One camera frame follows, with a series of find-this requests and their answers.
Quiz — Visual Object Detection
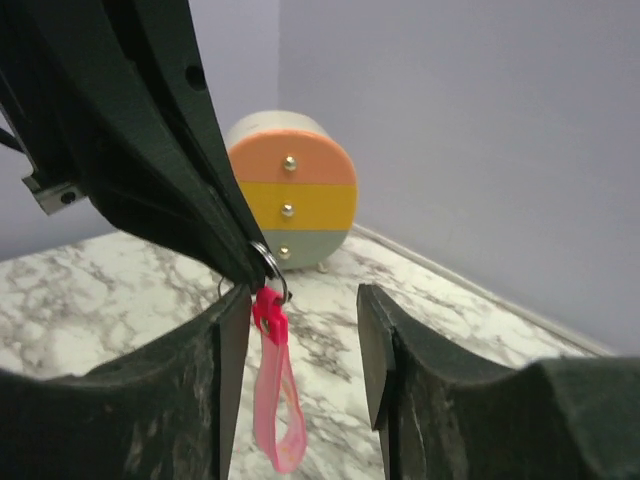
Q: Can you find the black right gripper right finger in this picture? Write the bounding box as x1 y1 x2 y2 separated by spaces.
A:
357 284 639 479

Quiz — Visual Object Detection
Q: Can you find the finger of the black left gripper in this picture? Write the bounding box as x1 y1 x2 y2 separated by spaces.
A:
104 1 273 280

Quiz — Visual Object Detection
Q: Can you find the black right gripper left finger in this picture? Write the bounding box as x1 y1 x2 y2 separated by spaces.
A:
1 286 250 480

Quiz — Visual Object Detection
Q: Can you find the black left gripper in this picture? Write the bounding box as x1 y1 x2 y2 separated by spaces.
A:
1 1 260 288

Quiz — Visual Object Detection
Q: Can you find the pink strap keyring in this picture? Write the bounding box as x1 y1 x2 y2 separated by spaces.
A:
251 241 308 474

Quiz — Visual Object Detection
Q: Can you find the green key tag with key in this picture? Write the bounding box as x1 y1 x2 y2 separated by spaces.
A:
216 277 235 298

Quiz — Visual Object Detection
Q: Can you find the cream cylinder with coloured face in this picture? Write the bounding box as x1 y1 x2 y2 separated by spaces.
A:
225 110 358 272

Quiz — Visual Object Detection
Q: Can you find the aluminium table frame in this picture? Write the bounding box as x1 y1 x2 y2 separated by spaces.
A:
352 224 615 356

